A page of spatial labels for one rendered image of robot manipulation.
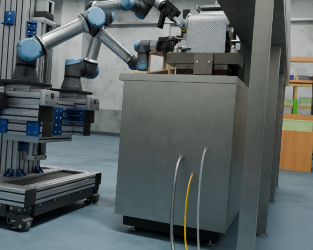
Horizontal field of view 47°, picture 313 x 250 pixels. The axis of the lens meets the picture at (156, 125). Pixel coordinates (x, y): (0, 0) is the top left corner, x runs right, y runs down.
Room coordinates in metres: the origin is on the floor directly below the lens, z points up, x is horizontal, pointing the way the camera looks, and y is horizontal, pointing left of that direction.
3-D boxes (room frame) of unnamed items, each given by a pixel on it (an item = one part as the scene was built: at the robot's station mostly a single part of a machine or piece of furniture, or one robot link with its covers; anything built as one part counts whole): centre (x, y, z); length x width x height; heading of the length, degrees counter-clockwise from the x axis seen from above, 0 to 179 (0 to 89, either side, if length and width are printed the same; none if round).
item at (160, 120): (3.10, -0.53, 0.43); 2.52 x 0.64 x 0.86; 159
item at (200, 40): (2.13, -0.25, 1.12); 0.23 x 0.01 x 0.18; 69
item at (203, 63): (1.92, -0.23, 0.97); 0.10 x 0.03 x 0.11; 69
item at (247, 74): (3.12, -0.86, 1.02); 2.24 x 0.04 x 0.24; 159
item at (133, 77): (3.10, -0.52, 0.88); 2.52 x 0.66 x 0.04; 159
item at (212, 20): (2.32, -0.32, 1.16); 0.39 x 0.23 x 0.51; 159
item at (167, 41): (2.22, -0.03, 1.12); 0.12 x 0.08 x 0.09; 69
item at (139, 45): (2.27, 0.12, 1.11); 0.11 x 0.08 x 0.09; 69
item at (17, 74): (2.11, 0.79, 0.87); 0.15 x 0.15 x 0.10
